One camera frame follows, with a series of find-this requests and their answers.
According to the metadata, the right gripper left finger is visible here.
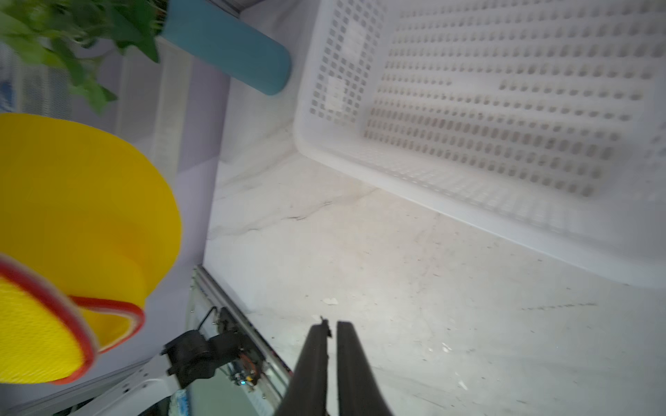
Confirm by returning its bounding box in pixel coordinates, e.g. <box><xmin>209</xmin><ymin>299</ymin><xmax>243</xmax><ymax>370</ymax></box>
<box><xmin>274</xmin><ymin>319</ymin><xmax>331</xmax><ymax>416</ymax></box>

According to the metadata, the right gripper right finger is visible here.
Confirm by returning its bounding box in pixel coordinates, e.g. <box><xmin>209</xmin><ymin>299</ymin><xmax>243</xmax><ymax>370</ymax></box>
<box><xmin>336</xmin><ymin>322</ymin><xmax>392</xmax><ymax>416</ymax></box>

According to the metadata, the yellow mesh laundry bag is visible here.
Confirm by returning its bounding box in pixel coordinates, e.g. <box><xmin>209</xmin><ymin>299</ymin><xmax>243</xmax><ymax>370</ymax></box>
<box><xmin>1</xmin><ymin>114</ymin><xmax>182</xmax><ymax>384</ymax></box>

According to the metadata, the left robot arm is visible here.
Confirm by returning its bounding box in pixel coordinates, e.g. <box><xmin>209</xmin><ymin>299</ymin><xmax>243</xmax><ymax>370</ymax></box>
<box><xmin>75</xmin><ymin>307</ymin><xmax>265</xmax><ymax>415</ymax></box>

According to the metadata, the white mesh corner shelf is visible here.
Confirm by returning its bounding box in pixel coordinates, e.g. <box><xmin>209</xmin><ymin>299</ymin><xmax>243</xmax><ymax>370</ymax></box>
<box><xmin>1</xmin><ymin>39</ymin><xmax>194</xmax><ymax>180</ymax></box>

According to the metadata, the white plastic basket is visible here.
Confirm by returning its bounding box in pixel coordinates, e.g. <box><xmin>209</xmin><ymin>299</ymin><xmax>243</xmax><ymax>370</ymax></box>
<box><xmin>293</xmin><ymin>1</ymin><xmax>665</xmax><ymax>288</ymax></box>

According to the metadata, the teal vase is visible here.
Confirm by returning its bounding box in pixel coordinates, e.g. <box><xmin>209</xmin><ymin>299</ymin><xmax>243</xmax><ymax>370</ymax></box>
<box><xmin>162</xmin><ymin>0</ymin><xmax>291</xmax><ymax>95</ymax></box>

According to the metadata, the artificial green plant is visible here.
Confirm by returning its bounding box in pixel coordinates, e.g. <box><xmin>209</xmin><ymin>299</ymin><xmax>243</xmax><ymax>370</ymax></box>
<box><xmin>1</xmin><ymin>0</ymin><xmax>169</xmax><ymax>114</ymax></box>

